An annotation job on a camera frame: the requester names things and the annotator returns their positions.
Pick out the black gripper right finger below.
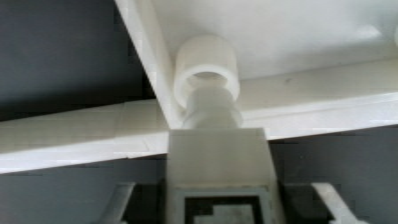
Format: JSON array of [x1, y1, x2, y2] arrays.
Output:
[[281, 182, 368, 224]]

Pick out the white square table top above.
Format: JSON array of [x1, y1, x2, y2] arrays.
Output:
[[116, 0, 398, 131]]

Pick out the white U-shaped fence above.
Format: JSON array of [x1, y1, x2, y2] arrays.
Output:
[[0, 59, 398, 174]]

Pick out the white table leg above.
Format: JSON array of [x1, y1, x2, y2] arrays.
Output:
[[166, 87, 287, 224]]

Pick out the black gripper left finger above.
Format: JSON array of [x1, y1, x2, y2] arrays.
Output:
[[96, 182, 166, 224]]

